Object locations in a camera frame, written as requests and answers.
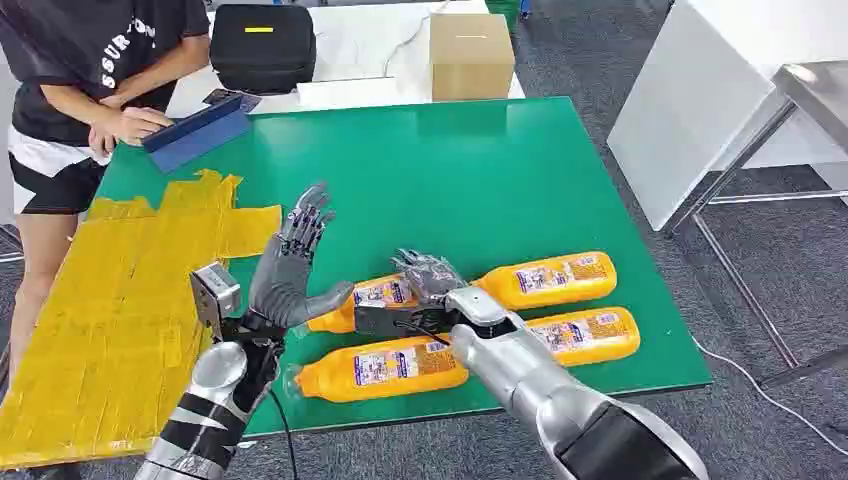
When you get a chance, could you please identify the dark phone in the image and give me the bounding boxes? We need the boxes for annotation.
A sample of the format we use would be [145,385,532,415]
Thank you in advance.
[201,87,264,115]

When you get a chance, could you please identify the person's right hand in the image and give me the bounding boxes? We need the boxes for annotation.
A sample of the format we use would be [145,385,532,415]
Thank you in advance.
[115,105,176,148]

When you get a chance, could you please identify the dark right wrist camera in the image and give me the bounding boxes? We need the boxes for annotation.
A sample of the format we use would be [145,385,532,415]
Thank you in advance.
[353,304,519,340]

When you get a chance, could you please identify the orange drink bottle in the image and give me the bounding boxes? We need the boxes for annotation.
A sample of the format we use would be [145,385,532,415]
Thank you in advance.
[305,273,427,335]
[521,305,643,368]
[284,334,471,405]
[470,250,619,313]

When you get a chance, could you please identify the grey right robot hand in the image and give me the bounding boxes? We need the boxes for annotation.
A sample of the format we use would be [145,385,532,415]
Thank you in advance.
[391,248,469,309]

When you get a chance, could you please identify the green crate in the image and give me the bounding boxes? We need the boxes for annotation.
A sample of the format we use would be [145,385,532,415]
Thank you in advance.
[484,0,522,32]

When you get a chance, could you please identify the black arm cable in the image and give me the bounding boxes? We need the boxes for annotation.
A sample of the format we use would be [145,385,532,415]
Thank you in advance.
[267,389,301,480]

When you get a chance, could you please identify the white table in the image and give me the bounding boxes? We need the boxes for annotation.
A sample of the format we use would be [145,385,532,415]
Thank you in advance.
[165,0,527,120]

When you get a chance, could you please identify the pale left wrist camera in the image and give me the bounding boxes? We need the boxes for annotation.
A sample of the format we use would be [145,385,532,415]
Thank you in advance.
[189,262,242,343]

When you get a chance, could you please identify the green mat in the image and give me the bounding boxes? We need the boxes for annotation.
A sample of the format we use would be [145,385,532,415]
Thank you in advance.
[95,96,714,440]

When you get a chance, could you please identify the white floor cable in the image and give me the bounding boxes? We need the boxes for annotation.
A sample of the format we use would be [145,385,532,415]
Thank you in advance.
[691,336,848,459]

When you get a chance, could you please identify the yellow sheet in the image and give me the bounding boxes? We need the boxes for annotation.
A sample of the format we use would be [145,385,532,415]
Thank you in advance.
[0,168,285,472]

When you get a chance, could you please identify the black bag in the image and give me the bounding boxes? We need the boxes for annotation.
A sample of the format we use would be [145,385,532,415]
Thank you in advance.
[208,3,319,96]

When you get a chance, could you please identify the person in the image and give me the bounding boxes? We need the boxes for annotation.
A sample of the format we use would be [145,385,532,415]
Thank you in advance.
[0,0,212,372]

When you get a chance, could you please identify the person's left hand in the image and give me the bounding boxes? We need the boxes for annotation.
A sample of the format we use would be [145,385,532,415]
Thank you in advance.
[87,121,121,158]

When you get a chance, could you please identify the cardboard box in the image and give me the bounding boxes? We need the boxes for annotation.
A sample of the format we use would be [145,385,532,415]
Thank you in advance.
[428,12,517,103]

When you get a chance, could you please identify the thin white table cable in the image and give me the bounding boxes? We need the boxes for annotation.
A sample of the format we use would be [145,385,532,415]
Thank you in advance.
[382,0,453,75]

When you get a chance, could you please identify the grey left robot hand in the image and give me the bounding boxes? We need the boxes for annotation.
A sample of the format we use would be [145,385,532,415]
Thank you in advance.
[246,182,356,331]

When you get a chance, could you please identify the blue folder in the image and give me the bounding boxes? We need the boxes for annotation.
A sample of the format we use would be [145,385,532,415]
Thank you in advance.
[140,92,254,176]

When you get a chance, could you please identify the white panel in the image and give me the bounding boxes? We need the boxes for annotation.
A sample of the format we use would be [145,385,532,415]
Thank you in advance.
[605,0,848,232]

